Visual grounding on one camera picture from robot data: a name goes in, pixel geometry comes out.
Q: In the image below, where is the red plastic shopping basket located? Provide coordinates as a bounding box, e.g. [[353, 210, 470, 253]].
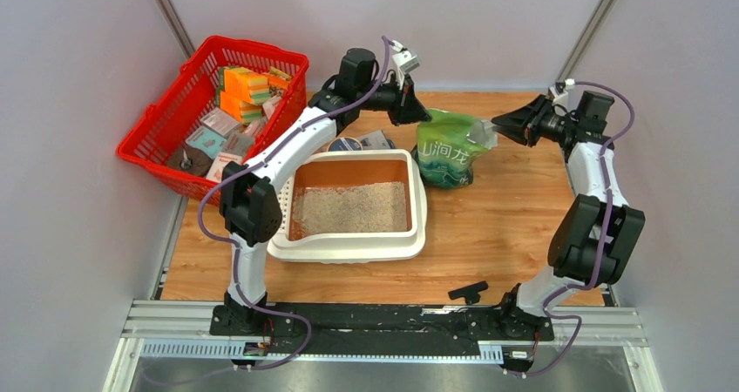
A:
[[117, 35, 309, 200]]

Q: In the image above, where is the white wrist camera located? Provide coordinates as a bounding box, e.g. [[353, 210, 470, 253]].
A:
[[546, 78, 576, 110], [390, 40, 421, 88]]

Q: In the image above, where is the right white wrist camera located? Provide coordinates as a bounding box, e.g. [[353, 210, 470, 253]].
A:
[[546, 78, 576, 110]]

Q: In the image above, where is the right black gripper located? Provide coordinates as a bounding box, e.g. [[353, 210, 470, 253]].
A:
[[491, 94, 576, 147]]

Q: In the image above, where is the green cat litter bag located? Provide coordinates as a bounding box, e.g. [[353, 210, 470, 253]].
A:
[[411, 109, 490, 190]]

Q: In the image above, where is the black mounting base plate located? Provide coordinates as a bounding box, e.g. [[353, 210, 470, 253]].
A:
[[209, 302, 554, 357]]

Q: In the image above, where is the aluminium frame rail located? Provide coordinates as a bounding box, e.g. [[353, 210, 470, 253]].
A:
[[104, 301, 662, 391]]

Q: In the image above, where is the white orange litter box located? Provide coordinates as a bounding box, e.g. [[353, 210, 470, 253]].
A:
[[268, 149, 428, 264]]

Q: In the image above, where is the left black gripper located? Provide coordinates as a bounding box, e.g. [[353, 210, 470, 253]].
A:
[[356, 71, 431, 127]]

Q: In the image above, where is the clear plastic scoop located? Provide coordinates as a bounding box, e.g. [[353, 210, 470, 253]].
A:
[[466, 120, 498, 150]]

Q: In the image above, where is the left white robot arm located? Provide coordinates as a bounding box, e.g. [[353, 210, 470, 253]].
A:
[[219, 41, 431, 335]]

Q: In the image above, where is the brown round scrubber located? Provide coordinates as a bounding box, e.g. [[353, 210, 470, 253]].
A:
[[166, 145, 213, 177]]

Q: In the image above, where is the orange sponge pack upper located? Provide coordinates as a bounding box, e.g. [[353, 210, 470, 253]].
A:
[[220, 67, 271, 105]]

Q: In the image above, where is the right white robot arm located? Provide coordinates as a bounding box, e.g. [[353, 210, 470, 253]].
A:
[[492, 84, 646, 339]]

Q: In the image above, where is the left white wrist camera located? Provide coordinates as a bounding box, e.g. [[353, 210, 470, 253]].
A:
[[390, 40, 421, 88]]

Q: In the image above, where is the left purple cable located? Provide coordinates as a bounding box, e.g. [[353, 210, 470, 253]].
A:
[[196, 36, 399, 373]]

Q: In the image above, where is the orange sponge pack lower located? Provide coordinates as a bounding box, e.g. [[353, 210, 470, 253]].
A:
[[217, 91, 263, 125]]

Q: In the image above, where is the teal card package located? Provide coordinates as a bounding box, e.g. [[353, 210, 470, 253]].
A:
[[185, 125, 226, 159]]

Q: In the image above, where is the purple cable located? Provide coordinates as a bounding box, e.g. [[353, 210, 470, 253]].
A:
[[500, 79, 636, 378], [196, 36, 399, 373]]

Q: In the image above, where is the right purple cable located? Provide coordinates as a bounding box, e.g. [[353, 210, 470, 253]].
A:
[[500, 79, 636, 378]]

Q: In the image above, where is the white pink sponge box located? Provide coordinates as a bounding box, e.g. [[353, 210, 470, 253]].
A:
[[205, 152, 243, 183]]

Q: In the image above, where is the black T-shaped tool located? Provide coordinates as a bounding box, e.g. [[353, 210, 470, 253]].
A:
[[448, 280, 489, 305]]

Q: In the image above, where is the orange sponge pack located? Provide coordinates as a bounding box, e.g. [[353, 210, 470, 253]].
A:
[[217, 91, 263, 125], [220, 67, 271, 105]]

